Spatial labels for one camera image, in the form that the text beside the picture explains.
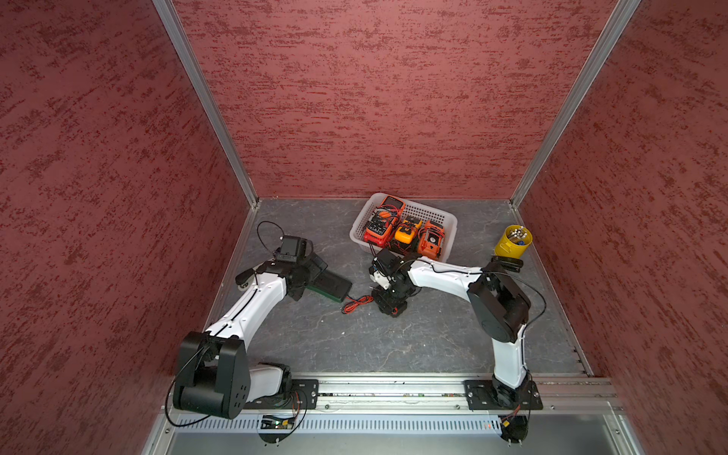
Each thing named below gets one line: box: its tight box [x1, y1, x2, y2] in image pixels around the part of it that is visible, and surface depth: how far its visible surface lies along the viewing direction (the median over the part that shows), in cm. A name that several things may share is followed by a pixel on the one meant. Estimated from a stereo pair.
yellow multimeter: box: [394, 219, 423, 245], surface depth 102 cm
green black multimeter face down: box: [306, 269, 353, 303], surface depth 94 cm
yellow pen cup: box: [493, 223, 534, 260], surface depth 96 cm
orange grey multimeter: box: [375, 195, 407, 226], surface depth 100 cm
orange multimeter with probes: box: [417, 219, 446, 260], surface depth 99 cm
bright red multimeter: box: [363, 212, 397, 248], surface depth 97 cm
